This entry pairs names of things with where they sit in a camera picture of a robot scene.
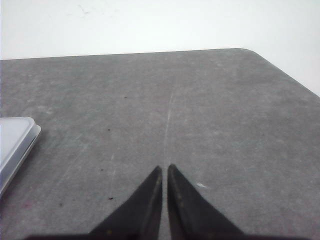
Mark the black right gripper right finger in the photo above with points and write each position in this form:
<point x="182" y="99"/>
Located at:
<point x="191" y="216"/>

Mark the silver digital kitchen scale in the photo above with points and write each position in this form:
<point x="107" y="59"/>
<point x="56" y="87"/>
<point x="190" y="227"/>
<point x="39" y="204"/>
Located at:
<point x="18" y="135"/>

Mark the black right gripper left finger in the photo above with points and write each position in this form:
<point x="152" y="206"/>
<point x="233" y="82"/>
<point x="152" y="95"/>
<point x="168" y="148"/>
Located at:
<point x="139" y="217"/>

